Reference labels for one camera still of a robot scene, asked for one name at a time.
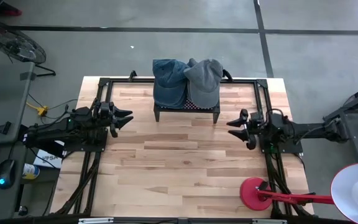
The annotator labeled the black wedge-shaped holder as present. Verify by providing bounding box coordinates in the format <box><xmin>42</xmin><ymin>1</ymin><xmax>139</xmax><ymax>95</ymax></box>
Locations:
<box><xmin>0</xmin><ymin>121</ymin><xmax>12</xmax><ymax>136</ymax></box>

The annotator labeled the red desk lamp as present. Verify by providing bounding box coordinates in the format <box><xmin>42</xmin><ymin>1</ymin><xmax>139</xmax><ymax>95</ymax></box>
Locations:
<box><xmin>239</xmin><ymin>161</ymin><xmax>358</xmax><ymax>224</ymax></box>

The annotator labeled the black floor fan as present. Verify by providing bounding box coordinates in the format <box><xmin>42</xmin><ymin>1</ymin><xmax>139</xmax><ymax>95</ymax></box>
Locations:
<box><xmin>0</xmin><ymin>14</ymin><xmax>57</xmax><ymax>77</ymax></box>

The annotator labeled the black computer mouse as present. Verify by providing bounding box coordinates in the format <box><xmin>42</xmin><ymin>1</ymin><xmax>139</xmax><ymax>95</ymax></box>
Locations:
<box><xmin>0</xmin><ymin>159</ymin><xmax>16</xmax><ymax>190</ymax></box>

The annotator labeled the white printed box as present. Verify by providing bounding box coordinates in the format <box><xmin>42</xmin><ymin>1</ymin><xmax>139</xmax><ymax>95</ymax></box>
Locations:
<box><xmin>32</xmin><ymin>139</ymin><xmax>65</xmax><ymax>169</ymax></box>

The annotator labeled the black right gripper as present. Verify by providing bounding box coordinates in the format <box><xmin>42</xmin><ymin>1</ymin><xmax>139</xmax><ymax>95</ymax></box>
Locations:
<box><xmin>227</xmin><ymin>108</ymin><xmax>269</xmax><ymax>151</ymax></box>

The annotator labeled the yellow power plug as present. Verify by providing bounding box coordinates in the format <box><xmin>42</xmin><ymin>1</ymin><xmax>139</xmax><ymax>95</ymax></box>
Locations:
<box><xmin>26</xmin><ymin>102</ymin><xmax>50</xmax><ymax>118</ymax></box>

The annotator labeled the grey side desk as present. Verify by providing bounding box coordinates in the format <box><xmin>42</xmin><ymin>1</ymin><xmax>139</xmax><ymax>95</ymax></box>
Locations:
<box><xmin>0</xmin><ymin>62</ymin><xmax>60</xmax><ymax>218</ymax></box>

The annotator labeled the silver metal bracket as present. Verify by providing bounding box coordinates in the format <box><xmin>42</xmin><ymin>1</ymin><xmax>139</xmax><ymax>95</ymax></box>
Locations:
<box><xmin>78</xmin><ymin>217</ymin><xmax>114</xmax><ymax>224</ymax></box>
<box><xmin>252</xmin><ymin>218</ymin><xmax>287</xmax><ymax>224</ymax></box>

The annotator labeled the black perforated metal stand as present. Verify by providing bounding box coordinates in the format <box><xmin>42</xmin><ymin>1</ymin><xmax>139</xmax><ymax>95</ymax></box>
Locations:
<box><xmin>153</xmin><ymin>76</ymin><xmax>221</xmax><ymax>124</ymax></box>

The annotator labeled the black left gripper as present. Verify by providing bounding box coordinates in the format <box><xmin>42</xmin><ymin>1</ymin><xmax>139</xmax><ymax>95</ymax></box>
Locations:
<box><xmin>96</xmin><ymin>101</ymin><xmax>135</xmax><ymax>138</ymax></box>

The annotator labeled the person's foot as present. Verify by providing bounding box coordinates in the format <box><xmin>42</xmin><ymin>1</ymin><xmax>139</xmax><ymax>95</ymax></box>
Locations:
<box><xmin>0</xmin><ymin>0</ymin><xmax>23</xmax><ymax>17</ymax></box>

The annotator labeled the black aluminium table frame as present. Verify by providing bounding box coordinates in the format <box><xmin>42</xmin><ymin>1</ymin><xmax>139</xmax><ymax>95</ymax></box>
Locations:
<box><xmin>54</xmin><ymin>70</ymin><xmax>313</xmax><ymax>218</ymax></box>

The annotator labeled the black metal cart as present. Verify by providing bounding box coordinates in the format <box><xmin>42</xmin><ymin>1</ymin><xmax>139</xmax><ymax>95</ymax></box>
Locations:
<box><xmin>323</xmin><ymin>79</ymin><xmax>358</xmax><ymax>162</ymax></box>

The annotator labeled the white yellow drink can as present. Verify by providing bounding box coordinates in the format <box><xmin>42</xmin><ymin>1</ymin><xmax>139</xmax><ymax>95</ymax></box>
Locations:
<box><xmin>22</xmin><ymin>163</ymin><xmax>40</xmax><ymax>180</ymax></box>

